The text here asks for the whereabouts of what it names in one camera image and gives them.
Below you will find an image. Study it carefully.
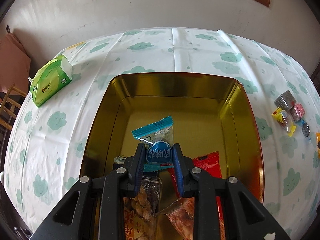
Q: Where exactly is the wooden chair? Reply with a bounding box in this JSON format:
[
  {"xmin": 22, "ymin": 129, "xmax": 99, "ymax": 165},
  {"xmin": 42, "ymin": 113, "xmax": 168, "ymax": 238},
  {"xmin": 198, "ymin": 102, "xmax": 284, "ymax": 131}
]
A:
[{"xmin": 1, "ymin": 83, "xmax": 27, "ymax": 131}]

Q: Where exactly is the dark plum blue packet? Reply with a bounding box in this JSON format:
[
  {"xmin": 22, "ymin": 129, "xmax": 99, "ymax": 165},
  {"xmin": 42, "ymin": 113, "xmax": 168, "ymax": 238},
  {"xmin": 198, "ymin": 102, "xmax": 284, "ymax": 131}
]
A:
[{"xmin": 301, "ymin": 119, "xmax": 310, "ymax": 138}]

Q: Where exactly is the clear red cracker packet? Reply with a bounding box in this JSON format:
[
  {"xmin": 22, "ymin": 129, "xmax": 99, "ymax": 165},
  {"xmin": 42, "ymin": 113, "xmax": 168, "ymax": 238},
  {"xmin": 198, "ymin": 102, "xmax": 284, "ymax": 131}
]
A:
[{"xmin": 155, "ymin": 197, "xmax": 195, "ymax": 239}]

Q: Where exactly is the yellow orange snack bag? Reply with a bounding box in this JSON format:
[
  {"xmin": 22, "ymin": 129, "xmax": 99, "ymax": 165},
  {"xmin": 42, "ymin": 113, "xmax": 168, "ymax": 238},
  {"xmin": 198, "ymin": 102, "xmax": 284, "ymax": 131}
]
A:
[{"xmin": 316, "ymin": 133, "xmax": 320, "ymax": 159}]

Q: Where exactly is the gold red tin box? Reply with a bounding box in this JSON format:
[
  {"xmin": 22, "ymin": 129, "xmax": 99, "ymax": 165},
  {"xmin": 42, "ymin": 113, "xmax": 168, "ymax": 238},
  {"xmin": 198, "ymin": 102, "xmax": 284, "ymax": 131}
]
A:
[{"xmin": 81, "ymin": 73, "xmax": 264, "ymax": 200}]

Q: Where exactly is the yellow snack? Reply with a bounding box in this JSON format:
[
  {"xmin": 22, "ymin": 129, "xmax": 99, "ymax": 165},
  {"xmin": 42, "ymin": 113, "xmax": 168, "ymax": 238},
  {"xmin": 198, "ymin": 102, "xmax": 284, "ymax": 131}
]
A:
[{"xmin": 271, "ymin": 107, "xmax": 297, "ymax": 137}]

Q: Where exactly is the cloud pattern tablecloth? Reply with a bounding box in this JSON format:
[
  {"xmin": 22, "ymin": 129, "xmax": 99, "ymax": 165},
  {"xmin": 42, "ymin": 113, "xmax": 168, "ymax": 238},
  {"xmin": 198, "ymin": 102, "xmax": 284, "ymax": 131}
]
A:
[{"xmin": 4, "ymin": 28, "xmax": 319, "ymax": 239}]

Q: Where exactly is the pink patterned snack cube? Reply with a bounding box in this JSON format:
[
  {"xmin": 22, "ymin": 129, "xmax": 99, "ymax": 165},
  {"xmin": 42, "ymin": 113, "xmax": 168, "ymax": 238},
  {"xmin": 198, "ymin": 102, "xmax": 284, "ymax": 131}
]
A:
[{"xmin": 290, "ymin": 102, "xmax": 305, "ymax": 122}]

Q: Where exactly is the dark wooden furniture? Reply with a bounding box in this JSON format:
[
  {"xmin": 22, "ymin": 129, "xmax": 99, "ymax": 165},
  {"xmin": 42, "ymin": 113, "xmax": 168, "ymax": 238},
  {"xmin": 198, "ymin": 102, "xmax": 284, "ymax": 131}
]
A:
[{"xmin": 310, "ymin": 63, "xmax": 320, "ymax": 88}]

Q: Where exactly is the orange peanut snack bag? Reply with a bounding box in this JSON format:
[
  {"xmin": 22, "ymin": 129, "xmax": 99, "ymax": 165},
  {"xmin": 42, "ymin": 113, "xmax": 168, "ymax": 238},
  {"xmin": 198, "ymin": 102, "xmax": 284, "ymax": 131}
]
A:
[{"xmin": 123, "ymin": 177, "xmax": 162, "ymax": 240}]

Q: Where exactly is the blue tissue packet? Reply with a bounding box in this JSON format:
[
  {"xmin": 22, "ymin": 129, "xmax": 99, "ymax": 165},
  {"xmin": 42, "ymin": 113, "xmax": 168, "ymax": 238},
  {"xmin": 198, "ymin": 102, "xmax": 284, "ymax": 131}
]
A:
[{"xmin": 113, "ymin": 155, "xmax": 127, "ymax": 165}]

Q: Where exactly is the blue plum candy packet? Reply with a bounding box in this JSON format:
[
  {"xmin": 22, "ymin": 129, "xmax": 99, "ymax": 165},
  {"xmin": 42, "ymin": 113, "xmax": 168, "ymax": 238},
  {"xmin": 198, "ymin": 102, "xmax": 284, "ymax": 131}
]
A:
[{"xmin": 132, "ymin": 116, "xmax": 174, "ymax": 172}]

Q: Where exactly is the green tissue pack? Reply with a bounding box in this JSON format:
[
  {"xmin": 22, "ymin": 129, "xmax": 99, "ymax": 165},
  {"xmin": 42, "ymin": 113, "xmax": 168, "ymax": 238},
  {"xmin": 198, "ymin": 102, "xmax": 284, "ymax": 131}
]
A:
[{"xmin": 29, "ymin": 55, "xmax": 72, "ymax": 107}]

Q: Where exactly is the dark seaweed snack block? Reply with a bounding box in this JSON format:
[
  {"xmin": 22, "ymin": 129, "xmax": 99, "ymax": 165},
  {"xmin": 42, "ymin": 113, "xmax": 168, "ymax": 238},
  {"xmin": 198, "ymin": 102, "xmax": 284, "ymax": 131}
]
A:
[{"xmin": 274, "ymin": 90, "xmax": 296, "ymax": 111}]

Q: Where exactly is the red snack packet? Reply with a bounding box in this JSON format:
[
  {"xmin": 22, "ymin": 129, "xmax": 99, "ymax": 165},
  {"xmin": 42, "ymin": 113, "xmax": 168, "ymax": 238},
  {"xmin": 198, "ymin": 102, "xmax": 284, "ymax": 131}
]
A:
[{"xmin": 167, "ymin": 151, "xmax": 226, "ymax": 240}]

